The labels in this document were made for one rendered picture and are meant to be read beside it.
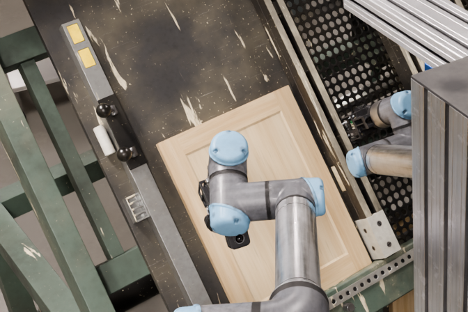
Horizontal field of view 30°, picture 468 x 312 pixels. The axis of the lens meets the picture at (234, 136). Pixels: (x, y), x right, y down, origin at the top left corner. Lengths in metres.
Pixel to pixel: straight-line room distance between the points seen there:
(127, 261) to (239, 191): 0.76
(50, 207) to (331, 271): 0.81
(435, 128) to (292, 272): 0.41
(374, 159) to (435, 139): 1.04
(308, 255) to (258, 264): 0.95
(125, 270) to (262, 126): 0.55
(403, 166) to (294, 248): 0.62
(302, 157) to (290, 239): 1.02
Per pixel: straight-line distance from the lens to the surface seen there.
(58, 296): 2.80
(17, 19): 6.87
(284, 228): 1.53
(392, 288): 2.56
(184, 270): 2.30
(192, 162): 2.37
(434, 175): 1.16
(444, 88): 1.10
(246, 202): 1.63
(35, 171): 2.22
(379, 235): 2.52
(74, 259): 2.22
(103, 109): 2.17
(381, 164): 2.12
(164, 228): 2.29
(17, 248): 3.05
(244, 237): 1.83
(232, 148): 1.67
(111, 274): 2.33
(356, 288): 2.49
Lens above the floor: 2.58
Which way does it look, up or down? 32 degrees down
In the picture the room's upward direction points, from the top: 8 degrees counter-clockwise
